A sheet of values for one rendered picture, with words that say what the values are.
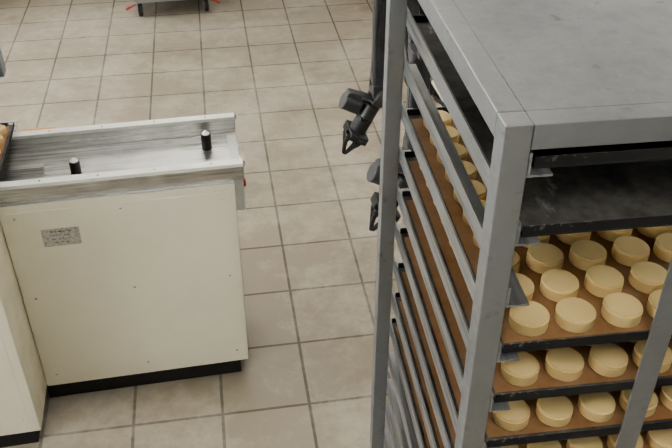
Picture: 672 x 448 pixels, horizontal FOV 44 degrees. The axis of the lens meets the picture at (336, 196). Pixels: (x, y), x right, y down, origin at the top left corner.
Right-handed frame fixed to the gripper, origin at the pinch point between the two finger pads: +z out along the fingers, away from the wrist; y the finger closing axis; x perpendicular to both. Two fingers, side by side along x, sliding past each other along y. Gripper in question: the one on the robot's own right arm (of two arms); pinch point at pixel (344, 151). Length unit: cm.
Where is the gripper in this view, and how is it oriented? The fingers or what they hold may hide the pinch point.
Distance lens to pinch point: 276.9
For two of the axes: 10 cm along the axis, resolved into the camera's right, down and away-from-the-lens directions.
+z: -4.5, 7.7, 4.4
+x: 8.7, 2.8, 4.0
